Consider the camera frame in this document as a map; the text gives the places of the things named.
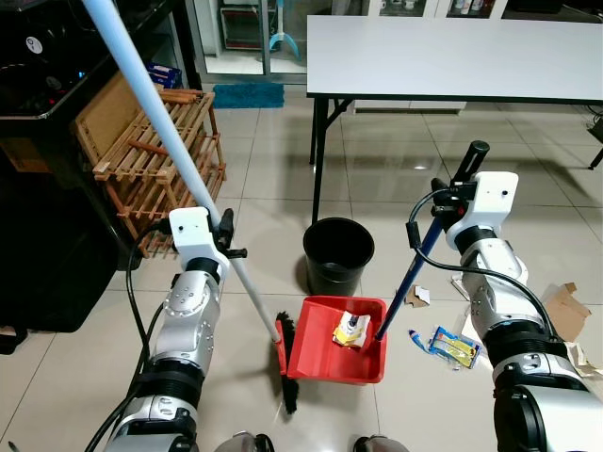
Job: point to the robot right leg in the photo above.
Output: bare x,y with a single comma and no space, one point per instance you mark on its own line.
382,444

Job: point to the teal floor mat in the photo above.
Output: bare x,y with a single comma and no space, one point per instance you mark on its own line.
247,95

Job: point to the aluminium glass sliding door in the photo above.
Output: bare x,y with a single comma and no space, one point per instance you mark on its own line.
212,38

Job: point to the folded brown cardboard piece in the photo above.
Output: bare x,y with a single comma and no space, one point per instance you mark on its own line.
565,311

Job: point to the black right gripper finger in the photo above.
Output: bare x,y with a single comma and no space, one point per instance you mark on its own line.
439,189

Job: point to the black round waste bin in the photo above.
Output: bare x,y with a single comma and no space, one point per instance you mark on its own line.
337,259

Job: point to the robot leg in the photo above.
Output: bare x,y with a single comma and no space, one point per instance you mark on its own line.
382,444
243,443

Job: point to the blue printed paper boxes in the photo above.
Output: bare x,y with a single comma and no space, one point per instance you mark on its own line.
168,75

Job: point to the black cooling fan with sticker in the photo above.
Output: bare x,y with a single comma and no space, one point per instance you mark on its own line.
35,45

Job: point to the black trolley suitcase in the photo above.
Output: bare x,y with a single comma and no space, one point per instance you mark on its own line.
57,273

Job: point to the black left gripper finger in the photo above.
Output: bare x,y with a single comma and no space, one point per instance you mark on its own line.
226,224
236,252

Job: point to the black glass-top desk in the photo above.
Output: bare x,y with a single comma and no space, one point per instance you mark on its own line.
47,104

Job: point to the small yellow white packet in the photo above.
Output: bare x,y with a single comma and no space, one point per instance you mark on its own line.
350,330

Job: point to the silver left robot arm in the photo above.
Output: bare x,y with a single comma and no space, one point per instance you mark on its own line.
184,330

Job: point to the white table with black legs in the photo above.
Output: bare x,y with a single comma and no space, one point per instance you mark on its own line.
452,56

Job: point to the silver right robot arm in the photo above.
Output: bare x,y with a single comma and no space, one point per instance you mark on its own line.
499,273

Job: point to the yellow white crumpled wrapper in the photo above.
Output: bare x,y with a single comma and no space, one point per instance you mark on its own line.
578,360

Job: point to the robot left leg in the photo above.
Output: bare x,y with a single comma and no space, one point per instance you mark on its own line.
243,443

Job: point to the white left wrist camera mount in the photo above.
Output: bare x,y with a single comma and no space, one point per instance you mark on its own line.
193,231

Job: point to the wooden slatted rack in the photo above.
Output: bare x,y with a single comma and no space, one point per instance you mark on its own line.
132,165

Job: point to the brown cardboard box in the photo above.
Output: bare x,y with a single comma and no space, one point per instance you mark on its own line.
104,118

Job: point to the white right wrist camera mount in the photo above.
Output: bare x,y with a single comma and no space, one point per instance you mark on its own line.
490,198

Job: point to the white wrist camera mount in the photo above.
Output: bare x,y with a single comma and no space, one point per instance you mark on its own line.
193,231
490,198

